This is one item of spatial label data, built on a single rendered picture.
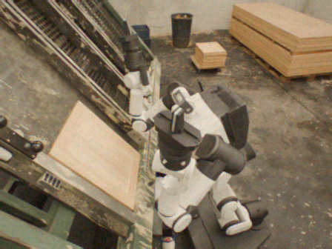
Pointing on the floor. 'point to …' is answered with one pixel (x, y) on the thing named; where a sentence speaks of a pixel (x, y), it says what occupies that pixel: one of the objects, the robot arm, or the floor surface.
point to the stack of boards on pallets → (283, 40)
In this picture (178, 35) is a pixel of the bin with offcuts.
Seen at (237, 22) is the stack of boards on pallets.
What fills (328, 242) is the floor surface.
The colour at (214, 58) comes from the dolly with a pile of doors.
